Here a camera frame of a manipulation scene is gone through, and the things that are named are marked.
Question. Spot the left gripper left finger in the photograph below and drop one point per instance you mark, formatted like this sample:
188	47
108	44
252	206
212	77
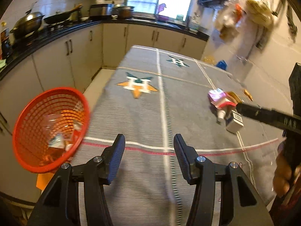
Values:
59	202

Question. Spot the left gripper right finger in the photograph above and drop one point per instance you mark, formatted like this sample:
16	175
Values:
240	202

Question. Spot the white barcode medicine box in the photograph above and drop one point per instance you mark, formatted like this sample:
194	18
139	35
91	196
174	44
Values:
234	122

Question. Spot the red foot cream box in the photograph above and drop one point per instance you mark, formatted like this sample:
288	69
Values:
220	99

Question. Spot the teal tissue pack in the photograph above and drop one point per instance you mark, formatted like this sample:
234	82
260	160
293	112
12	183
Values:
57	141

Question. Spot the clear zip bag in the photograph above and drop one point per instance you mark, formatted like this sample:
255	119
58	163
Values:
53	124

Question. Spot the lower kitchen cabinets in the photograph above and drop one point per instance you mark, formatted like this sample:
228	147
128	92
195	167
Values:
71	59

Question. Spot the right hand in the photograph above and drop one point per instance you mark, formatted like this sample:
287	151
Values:
283	173

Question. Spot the orange stool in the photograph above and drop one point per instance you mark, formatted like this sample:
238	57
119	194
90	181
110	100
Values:
43	180

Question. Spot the gold candy wrapper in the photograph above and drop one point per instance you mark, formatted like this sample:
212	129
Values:
246	92

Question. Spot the white spray bottle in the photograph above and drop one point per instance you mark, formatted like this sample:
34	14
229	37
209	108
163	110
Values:
223	114

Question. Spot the red plastic basket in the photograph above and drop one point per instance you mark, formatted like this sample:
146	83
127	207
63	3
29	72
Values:
29	144

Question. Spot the blue plastic object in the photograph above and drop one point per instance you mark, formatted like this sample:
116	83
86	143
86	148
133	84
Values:
222	65

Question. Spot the hanging plastic bags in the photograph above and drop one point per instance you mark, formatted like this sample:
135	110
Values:
236	12

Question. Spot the grey patterned tablecloth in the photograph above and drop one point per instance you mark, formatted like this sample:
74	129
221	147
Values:
152	96

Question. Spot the dark sauce bottle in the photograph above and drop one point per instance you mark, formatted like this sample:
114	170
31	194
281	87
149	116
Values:
5	40

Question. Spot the steel wok with lid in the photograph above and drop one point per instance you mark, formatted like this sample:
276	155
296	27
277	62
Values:
28	24

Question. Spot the black frying pan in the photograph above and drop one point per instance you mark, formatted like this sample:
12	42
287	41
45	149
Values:
63	16

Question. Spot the brown cooking pot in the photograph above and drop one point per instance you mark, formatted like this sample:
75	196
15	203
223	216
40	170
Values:
123	11

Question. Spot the rice cooker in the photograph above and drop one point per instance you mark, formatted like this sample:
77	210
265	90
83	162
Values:
99	12

